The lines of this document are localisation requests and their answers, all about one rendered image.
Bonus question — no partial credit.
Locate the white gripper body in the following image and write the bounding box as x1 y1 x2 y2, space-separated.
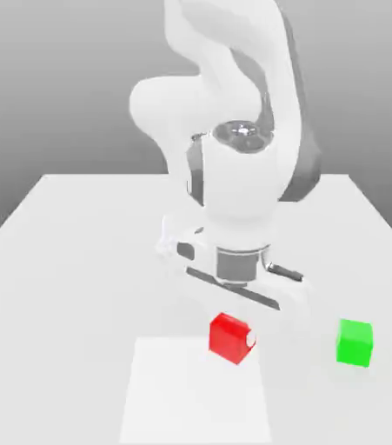
180 265 312 325

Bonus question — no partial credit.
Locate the small green cube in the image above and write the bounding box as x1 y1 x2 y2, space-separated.
335 318 374 369

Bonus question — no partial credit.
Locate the small red cube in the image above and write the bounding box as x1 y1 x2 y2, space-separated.
208 311 256 366

